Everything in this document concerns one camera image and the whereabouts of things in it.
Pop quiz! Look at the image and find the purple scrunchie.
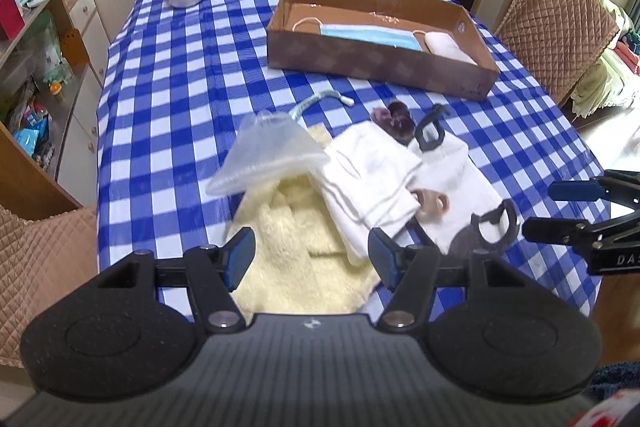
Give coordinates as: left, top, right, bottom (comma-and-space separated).
370, 101, 416, 145

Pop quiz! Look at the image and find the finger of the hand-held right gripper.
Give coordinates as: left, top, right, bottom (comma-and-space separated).
548, 169, 640, 208
522, 207, 640, 253

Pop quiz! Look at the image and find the black claw hair clip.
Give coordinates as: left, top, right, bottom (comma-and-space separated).
470, 199, 520, 253
414, 104, 451, 152

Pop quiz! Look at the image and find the blue face mask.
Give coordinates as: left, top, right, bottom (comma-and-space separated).
292, 17, 436, 54

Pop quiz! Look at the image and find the blue checkered tablecloth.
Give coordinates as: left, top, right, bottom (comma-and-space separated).
95, 0, 608, 323

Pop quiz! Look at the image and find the wooden shelf cabinet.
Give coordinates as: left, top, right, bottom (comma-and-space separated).
0, 0, 113, 218

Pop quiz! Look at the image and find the red box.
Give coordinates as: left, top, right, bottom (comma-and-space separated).
0, 0, 26, 40

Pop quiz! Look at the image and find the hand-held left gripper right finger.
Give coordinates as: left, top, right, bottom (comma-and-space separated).
369, 228, 526, 333

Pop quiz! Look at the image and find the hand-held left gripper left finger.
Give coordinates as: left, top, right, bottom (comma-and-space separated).
97, 227, 257, 334

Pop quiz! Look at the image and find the clear plastic bag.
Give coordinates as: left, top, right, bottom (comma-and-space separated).
206, 111, 331, 196

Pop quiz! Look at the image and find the red patterned clothing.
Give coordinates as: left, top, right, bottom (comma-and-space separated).
570, 364, 640, 427

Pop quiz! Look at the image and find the brown quilted chair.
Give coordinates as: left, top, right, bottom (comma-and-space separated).
492, 0, 621, 108
0, 204, 101, 368

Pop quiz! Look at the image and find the brown cardboard box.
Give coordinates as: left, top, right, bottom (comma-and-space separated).
266, 0, 501, 102

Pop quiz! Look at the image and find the light blue hair band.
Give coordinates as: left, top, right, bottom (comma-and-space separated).
290, 88, 356, 120

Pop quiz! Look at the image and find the yellow fluffy towel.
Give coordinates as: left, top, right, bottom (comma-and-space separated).
227, 124, 381, 314

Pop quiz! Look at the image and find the small white folded cloth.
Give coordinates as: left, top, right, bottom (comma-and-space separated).
424, 32, 478, 66

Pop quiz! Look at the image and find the sofa with cream cover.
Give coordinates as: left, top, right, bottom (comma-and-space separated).
570, 0, 640, 118

